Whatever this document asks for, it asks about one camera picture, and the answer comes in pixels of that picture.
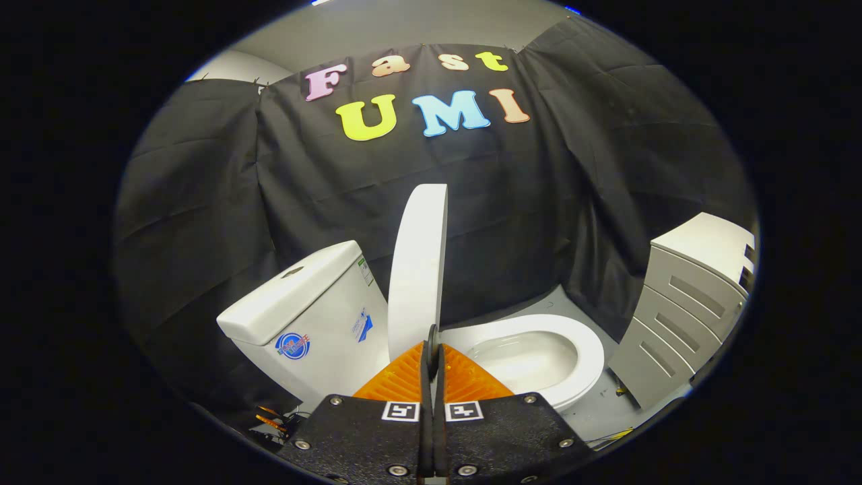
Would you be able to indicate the white ceramic toilet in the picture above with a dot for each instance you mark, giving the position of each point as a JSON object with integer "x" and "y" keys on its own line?
{"x": 323, "y": 310}

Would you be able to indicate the white drawer cabinet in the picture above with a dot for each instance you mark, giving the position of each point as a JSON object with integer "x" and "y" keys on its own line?
{"x": 687, "y": 296}

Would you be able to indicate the white toilet lid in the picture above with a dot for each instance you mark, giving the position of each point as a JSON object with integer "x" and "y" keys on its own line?
{"x": 417, "y": 269}

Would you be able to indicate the black backdrop cloth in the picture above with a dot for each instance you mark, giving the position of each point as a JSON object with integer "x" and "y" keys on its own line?
{"x": 539, "y": 202}

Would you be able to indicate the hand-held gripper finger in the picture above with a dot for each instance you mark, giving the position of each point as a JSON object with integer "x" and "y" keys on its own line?
{"x": 425, "y": 431}
{"x": 440, "y": 431}

